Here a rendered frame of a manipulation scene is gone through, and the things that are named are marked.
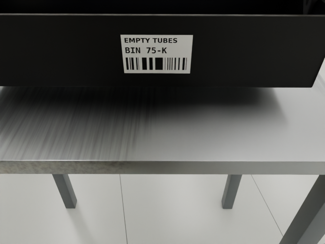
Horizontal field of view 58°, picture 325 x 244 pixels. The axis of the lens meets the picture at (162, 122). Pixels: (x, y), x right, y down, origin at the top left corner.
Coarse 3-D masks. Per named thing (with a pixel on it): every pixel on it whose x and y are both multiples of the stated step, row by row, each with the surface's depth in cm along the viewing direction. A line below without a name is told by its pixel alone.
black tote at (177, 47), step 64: (0, 0) 52; (64, 0) 52; (128, 0) 52; (192, 0) 52; (256, 0) 52; (320, 0) 41; (0, 64) 42; (64, 64) 42; (128, 64) 42; (192, 64) 42; (256, 64) 42; (320, 64) 42
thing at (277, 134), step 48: (0, 96) 49; (48, 96) 49; (96, 96) 49; (144, 96) 49; (192, 96) 49; (240, 96) 49; (288, 96) 49; (0, 144) 41; (48, 144) 41; (96, 144) 41; (144, 144) 41; (192, 144) 41; (240, 144) 41; (288, 144) 41; (288, 240) 59
